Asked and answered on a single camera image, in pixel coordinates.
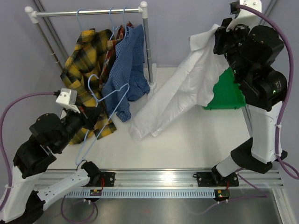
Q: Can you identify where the light blue hanger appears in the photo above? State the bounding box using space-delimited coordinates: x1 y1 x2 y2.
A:
75 74 130 167

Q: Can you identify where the white shirt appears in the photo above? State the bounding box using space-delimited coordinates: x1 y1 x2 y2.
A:
129 24 228 141

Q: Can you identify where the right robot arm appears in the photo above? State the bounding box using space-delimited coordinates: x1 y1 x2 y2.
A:
211 18 287 185

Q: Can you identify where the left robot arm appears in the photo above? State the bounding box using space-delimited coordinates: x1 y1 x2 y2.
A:
0 108 101 224

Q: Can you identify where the yellow black plaid shirt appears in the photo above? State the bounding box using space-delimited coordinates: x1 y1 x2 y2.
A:
60 28 117 145

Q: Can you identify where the blue checked shirt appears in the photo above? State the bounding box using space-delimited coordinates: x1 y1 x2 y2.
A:
102 25 150 122

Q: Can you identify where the red plaid shirt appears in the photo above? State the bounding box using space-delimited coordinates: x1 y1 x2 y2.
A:
99 21 134 89

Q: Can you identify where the hanger of red shirt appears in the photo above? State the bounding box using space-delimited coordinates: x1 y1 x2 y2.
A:
108 7 118 41

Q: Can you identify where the hanger of blue shirt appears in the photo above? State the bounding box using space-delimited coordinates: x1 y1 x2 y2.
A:
122 7 127 39

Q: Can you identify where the hanger of yellow shirt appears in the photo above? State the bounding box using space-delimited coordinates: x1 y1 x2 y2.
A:
76 8 84 32

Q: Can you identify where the green plastic bin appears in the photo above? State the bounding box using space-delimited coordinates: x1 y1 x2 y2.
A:
204 68 246 110

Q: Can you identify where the clothes rack metal white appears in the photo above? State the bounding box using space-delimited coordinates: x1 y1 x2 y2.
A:
24 1 157 94

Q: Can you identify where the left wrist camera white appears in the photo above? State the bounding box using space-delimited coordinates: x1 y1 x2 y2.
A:
56 88 80 113

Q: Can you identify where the aluminium mounting rail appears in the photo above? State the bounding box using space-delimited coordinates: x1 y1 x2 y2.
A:
35 168 285 189

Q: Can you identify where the slotted cable duct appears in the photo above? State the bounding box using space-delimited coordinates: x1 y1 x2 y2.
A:
66 189 215 199

